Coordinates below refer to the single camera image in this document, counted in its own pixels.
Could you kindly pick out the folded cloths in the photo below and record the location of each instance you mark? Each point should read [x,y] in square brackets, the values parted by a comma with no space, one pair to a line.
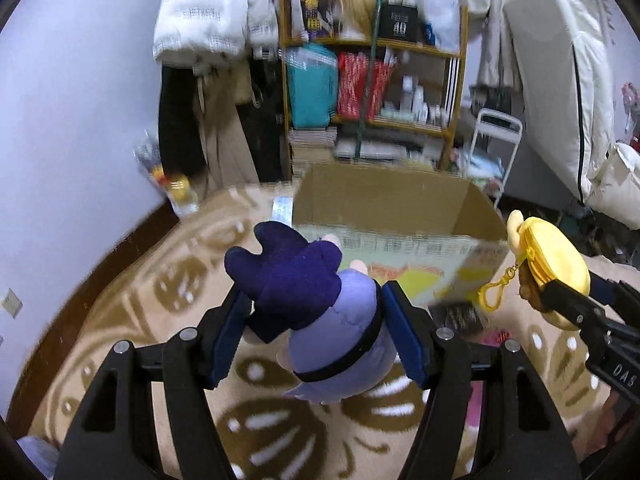
[482,165]

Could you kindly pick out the cream pillow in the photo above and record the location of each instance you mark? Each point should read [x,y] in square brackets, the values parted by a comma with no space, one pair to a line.
[617,185]

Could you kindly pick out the printed cardboard box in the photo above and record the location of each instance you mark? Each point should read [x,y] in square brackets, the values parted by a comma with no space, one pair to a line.
[390,200]

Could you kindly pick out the light curtain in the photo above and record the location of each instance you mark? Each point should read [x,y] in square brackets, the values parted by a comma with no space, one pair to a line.
[490,20]

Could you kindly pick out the row of small bottles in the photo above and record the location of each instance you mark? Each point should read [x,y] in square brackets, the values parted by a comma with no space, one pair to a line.
[422,102]

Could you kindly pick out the stack of books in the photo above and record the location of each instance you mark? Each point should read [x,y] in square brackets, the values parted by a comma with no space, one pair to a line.
[312,152]

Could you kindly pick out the black hanging bag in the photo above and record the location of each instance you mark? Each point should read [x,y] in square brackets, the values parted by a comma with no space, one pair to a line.
[262,130]

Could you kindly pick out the printed purple bag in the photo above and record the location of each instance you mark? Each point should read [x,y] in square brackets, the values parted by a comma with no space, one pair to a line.
[311,2]

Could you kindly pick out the purple plush doll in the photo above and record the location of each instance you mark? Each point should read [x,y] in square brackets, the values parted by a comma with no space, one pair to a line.
[340,320]

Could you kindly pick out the beige hanging garment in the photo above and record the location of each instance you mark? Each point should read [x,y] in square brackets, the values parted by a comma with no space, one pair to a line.
[227,145]

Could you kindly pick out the green pole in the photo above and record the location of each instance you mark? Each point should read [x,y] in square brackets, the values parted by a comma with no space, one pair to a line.
[367,85]

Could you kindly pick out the white plastic bag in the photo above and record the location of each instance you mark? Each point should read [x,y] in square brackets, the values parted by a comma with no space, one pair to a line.
[442,10]

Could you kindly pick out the wooden shelf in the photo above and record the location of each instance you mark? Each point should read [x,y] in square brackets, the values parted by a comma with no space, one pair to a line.
[372,45]

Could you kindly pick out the wall outlet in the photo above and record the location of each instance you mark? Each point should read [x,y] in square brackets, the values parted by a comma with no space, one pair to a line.
[11,302]

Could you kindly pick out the red patterned bag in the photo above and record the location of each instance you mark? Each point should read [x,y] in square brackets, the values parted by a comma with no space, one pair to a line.
[355,87]

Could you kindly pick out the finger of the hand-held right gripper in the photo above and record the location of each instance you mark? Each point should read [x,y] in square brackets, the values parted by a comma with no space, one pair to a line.
[607,290]
[575,307]

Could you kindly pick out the white mattress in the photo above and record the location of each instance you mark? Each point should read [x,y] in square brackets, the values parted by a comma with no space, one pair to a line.
[550,75]

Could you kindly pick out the teal bag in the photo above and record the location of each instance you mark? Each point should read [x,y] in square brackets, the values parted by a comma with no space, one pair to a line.
[312,90]

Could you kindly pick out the black packet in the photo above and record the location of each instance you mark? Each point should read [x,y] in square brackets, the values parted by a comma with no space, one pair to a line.
[457,317]

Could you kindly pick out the yellow plush pouch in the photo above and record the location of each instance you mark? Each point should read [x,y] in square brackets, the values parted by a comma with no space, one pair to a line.
[550,255]

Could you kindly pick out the white cart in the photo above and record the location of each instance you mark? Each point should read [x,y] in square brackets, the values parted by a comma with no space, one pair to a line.
[495,135]

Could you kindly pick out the beige patterned blanket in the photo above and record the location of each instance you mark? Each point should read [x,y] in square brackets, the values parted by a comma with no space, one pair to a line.
[165,280]

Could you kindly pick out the white puffer jacket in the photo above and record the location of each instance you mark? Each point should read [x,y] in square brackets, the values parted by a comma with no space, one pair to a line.
[210,10]

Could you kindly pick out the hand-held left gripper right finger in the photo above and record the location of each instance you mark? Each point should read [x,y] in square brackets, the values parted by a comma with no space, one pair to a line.
[403,335]

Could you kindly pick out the blonde wig head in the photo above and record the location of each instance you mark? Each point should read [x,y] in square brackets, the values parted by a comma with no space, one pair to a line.
[355,7]

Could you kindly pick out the dark hanging coat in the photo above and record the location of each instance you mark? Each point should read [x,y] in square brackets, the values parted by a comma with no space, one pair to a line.
[180,125]

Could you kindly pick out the black box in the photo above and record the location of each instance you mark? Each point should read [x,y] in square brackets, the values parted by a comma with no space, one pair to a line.
[398,22]

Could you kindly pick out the plastic bag of toys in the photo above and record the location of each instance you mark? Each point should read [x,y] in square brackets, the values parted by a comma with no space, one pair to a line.
[172,180]

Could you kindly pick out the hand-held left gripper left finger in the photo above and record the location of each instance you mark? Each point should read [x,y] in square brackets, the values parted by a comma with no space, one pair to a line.
[227,341]

